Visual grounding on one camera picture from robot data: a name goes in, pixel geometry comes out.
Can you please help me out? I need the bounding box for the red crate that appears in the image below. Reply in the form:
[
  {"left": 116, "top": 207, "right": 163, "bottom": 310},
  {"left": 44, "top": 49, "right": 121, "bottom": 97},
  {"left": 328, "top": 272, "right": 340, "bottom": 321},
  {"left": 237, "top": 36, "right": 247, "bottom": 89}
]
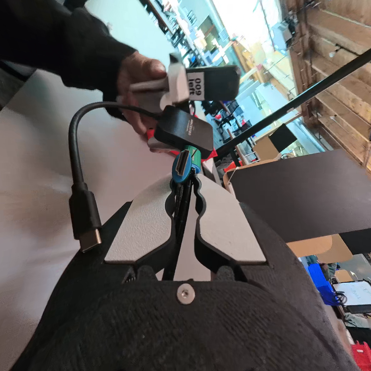
[{"left": 351, "top": 341, "right": 371, "bottom": 371}]

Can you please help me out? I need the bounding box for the person's left hand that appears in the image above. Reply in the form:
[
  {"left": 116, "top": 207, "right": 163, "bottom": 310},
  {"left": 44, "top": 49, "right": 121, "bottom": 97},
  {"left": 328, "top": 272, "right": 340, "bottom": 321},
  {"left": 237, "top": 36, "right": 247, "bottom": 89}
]
[{"left": 117, "top": 52, "right": 168, "bottom": 137}]

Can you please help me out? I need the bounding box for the stack of blue bins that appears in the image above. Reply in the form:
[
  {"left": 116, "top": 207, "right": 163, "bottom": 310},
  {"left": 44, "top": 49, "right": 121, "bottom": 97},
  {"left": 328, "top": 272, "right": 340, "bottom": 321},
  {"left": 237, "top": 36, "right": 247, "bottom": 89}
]
[{"left": 306, "top": 262, "right": 338, "bottom": 305}]

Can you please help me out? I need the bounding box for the person's left forearm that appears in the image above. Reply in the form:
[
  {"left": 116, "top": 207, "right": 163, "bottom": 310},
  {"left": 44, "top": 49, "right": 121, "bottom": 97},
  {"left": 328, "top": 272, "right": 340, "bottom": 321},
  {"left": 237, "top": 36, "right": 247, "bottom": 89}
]
[{"left": 0, "top": 0, "right": 137, "bottom": 118}]

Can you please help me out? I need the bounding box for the braided cable with green plug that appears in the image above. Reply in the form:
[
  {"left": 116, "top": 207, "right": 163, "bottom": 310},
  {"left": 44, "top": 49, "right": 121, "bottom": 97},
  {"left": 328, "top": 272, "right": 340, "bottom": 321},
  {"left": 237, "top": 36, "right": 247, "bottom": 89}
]
[{"left": 162, "top": 145, "right": 201, "bottom": 281}]

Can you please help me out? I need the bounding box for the black panel with wooden edge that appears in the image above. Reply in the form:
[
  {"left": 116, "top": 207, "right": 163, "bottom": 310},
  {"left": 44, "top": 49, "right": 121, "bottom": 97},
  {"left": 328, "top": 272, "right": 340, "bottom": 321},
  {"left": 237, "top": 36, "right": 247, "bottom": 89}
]
[{"left": 223, "top": 149, "right": 371, "bottom": 264}]

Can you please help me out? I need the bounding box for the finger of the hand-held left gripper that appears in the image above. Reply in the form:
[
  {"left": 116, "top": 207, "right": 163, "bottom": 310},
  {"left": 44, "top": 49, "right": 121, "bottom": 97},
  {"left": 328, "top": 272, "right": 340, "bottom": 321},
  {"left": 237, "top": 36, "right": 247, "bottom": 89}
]
[{"left": 147, "top": 137, "right": 174, "bottom": 153}]

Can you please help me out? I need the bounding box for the black adapter with cable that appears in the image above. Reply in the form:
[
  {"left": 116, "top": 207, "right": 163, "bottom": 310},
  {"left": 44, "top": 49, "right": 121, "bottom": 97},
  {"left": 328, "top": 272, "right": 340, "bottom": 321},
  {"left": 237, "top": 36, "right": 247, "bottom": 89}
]
[{"left": 68, "top": 101, "right": 214, "bottom": 253}]

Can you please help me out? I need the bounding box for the black pole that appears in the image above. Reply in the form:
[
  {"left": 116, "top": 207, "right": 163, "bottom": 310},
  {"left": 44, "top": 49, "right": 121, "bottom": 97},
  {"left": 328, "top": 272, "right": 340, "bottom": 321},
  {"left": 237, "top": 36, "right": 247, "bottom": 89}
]
[{"left": 216, "top": 48, "right": 371, "bottom": 158}]

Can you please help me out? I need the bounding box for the small black panel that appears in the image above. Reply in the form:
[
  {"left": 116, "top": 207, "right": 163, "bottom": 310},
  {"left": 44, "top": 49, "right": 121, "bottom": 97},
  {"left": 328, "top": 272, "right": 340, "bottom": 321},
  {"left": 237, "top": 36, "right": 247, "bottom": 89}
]
[{"left": 268, "top": 123, "right": 297, "bottom": 152}]

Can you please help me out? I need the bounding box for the brown cardboard panel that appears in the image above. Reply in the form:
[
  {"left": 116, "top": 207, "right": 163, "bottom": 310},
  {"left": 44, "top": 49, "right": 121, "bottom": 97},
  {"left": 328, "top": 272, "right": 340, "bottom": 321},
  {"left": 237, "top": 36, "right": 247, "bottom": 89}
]
[{"left": 252, "top": 136, "right": 282, "bottom": 161}]

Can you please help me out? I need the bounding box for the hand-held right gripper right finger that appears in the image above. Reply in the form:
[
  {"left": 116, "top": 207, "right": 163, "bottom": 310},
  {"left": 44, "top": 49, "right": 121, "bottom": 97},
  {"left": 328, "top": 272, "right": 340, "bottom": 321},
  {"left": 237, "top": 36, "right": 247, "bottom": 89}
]
[{"left": 194, "top": 174, "right": 267, "bottom": 273}]

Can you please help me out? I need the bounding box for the red plastic bin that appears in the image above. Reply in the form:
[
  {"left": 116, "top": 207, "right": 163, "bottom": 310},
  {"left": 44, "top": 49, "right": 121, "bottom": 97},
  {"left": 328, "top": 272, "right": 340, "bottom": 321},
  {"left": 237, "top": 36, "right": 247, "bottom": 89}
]
[{"left": 146, "top": 128, "right": 217, "bottom": 159}]

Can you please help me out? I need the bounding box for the white Right HDMI sign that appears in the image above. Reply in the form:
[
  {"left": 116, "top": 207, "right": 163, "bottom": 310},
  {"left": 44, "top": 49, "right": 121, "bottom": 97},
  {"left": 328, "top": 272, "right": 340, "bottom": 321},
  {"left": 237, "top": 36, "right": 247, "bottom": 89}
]
[{"left": 333, "top": 280, "right": 371, "bottom": 307}]

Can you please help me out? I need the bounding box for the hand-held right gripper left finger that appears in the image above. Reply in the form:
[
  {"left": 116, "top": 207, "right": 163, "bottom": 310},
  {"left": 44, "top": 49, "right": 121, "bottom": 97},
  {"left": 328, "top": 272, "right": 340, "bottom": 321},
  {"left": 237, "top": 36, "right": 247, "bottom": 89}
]
[{"left": 104, "top": 177, "right": 177, "bottom": 266}]

